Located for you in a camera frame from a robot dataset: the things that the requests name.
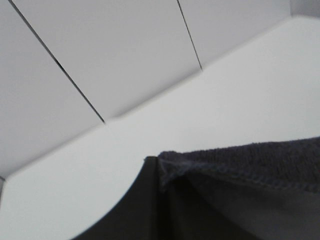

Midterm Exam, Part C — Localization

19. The dark grey towel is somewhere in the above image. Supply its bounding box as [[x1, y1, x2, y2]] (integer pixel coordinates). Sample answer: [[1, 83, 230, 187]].
[[157, 136, 320, 195]]

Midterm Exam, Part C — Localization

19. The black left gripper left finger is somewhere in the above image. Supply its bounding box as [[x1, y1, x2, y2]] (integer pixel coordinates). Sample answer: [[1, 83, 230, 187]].
[[74, 156, 159, 240]]

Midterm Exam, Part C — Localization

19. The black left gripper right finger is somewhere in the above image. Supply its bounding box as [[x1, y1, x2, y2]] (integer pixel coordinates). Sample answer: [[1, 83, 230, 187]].
[[159, 177, 240, 240]]

